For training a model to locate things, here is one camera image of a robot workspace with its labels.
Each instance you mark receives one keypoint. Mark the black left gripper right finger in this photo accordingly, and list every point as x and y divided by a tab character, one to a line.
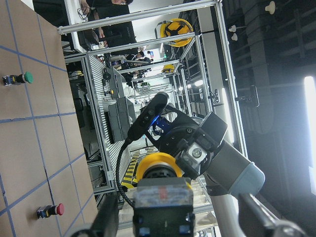
256	220

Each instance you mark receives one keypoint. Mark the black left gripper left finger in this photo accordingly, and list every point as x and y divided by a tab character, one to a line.
106	222

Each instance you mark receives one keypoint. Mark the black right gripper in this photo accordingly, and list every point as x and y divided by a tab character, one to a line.
191	143

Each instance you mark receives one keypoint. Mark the yellow push button switch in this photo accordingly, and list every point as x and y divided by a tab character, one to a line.
163	203

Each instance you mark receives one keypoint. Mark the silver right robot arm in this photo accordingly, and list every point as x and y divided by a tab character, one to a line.
229	175

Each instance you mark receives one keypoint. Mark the person in black shirt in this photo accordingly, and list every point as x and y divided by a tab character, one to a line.
117	33

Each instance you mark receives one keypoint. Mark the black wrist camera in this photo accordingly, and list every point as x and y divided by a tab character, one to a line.
147	117

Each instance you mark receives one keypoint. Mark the red push button switch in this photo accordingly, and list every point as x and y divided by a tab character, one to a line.
49	210

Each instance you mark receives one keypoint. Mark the green push button switch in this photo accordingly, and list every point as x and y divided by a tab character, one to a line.
9	80

